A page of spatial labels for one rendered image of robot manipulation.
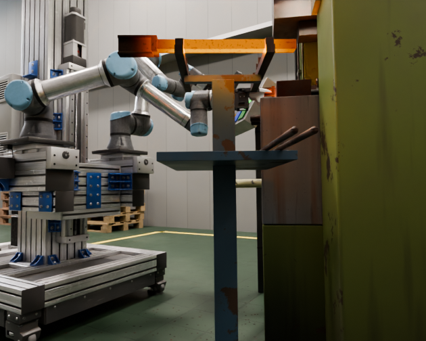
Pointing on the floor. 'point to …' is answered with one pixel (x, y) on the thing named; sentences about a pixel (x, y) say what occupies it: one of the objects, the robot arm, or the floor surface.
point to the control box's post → (259, 218)
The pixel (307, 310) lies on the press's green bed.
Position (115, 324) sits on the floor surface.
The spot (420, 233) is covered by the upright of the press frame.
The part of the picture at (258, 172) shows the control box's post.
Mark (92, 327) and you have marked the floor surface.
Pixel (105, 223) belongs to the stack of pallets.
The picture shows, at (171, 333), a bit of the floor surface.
